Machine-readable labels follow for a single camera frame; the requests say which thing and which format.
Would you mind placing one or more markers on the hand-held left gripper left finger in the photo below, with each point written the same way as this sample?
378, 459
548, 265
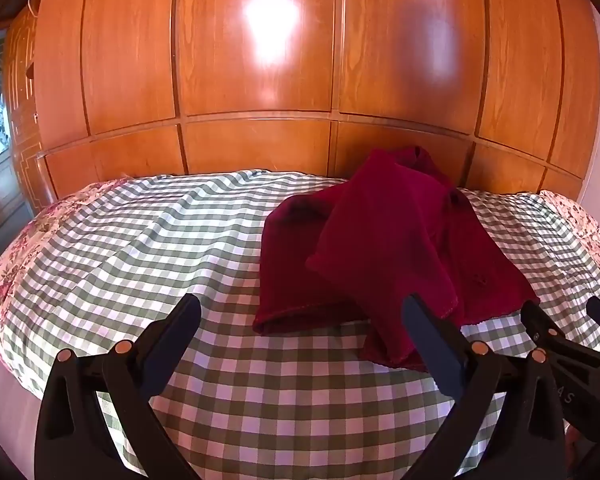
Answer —
172, 340

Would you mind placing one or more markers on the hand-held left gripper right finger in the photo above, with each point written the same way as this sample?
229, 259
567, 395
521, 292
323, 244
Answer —
430, 345

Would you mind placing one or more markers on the dark red knit sweater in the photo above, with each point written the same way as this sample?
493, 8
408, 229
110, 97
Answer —
380, 240

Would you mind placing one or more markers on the green white checked blanket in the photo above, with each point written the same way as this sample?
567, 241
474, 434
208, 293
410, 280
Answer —
180, 240

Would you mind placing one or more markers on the floral quilt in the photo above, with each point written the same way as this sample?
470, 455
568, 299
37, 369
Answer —
25, 255

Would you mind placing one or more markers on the wooden door with glass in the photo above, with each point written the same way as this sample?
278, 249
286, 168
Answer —
0, 180

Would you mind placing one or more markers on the wooden wardrobe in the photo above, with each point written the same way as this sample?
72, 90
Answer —
255, 60

